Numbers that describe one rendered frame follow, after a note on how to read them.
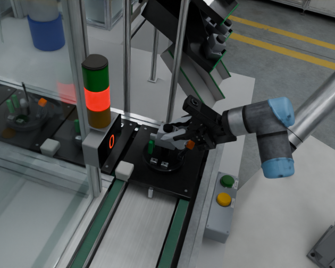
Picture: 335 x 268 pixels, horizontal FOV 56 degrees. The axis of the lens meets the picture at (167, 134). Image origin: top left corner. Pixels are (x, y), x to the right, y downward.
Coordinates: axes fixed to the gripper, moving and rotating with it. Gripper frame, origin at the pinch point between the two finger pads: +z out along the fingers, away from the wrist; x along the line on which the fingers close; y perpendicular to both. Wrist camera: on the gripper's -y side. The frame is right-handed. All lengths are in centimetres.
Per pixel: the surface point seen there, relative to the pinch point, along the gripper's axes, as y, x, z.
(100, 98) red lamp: -26.3, -20.7, -6.9
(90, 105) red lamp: -25.8, -21.3, -3.8
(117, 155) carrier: 1.9, -4.8, 18.3
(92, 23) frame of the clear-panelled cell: -22, 86, 68
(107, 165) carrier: 1.2, -9.4, 19.3
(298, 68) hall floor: 137, 247, -3
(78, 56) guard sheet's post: -35.4, -20.3, -8.4
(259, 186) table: 39.1, 8.7, -14.6
